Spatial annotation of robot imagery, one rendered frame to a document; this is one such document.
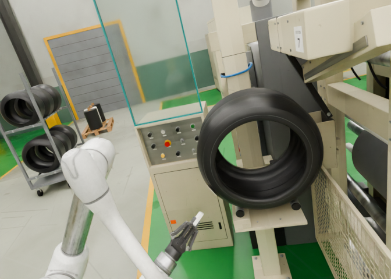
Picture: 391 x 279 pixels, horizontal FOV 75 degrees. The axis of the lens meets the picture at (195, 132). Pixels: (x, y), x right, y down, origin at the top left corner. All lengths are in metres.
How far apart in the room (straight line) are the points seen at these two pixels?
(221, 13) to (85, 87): 9.44
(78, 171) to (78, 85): 9.83
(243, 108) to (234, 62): 0.41
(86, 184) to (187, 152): 1.24
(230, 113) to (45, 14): 10.18
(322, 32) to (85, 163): 0.85
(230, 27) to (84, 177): 1.02
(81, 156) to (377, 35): 0.93
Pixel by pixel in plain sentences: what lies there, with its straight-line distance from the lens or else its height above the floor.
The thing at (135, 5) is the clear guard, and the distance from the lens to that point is 1.92.
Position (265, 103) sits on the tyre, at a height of 1.46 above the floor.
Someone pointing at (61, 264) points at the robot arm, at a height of 1.01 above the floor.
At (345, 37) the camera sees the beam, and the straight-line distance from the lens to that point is 0.92.
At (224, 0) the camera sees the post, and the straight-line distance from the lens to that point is 1.47.
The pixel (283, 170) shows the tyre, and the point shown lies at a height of 0.97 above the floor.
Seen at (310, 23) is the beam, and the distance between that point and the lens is 0.88.
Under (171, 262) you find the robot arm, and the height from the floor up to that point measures 0.93.
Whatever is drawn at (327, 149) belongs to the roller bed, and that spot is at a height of 1.03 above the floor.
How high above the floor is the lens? 1.77
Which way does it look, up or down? 19 degrees down
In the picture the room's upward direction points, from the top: 14 degrees counter-clockwise
